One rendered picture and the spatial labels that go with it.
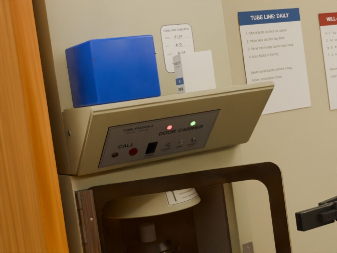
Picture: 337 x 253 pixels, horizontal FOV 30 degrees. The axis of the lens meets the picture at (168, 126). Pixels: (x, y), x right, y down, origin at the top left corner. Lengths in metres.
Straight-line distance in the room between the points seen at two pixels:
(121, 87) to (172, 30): 0.21
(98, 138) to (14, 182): 0.15
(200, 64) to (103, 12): 0.17
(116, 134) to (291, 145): 0.92
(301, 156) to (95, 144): 0.97
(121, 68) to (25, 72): 0.13
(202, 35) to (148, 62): 0.20
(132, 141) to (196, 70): 0.15
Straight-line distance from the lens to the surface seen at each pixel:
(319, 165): 1.82
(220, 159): 1.09
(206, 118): 0.98
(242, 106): 1.01
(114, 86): 0.88
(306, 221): 1.05
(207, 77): 0.98
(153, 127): 0.93
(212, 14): 1.10
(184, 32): 1.07
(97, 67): 0.87
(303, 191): 1.79
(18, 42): 0.85
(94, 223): 0.96
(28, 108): 0.85
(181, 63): 0.97
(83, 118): 0.88
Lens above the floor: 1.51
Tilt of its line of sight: 3 degrees down
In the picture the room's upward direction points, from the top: 8 degrees counter-clockwise
